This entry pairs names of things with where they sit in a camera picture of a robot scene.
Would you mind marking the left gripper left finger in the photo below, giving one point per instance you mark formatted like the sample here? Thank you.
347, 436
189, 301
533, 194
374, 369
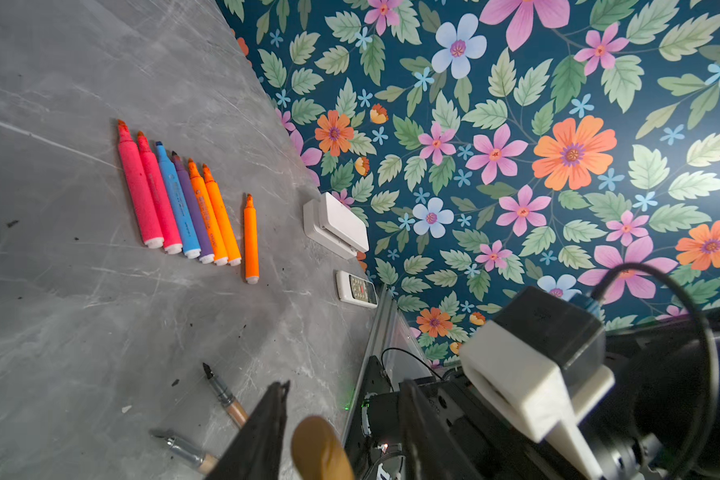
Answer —
255, 453

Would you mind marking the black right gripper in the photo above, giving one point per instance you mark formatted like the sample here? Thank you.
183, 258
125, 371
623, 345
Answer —
373, 441

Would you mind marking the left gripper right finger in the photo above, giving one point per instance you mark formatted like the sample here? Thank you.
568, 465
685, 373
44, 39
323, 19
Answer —
430, 452

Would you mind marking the beige pen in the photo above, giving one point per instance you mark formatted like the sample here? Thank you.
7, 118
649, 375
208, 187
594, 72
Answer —
225, 397

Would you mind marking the brown fountain pen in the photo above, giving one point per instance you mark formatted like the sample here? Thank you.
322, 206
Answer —
199, 459

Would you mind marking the orange highlighter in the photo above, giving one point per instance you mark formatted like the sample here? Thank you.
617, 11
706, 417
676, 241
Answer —
251, 256
222, 217
208, 215

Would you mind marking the purple highlighter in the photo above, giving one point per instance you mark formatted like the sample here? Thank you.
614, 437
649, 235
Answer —
206, 254

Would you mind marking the blue highlighter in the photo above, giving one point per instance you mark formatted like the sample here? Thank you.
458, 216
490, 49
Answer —
187, 233

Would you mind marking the pink highlighter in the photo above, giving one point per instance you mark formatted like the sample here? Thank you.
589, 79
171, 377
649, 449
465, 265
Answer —
172, 243
146, 216

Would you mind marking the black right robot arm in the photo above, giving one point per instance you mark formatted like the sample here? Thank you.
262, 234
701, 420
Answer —
634, 431

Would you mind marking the white remote control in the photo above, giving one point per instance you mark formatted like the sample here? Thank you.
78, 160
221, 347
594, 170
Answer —
355, 290

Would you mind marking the white box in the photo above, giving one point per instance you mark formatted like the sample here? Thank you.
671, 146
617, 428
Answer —
334, 226

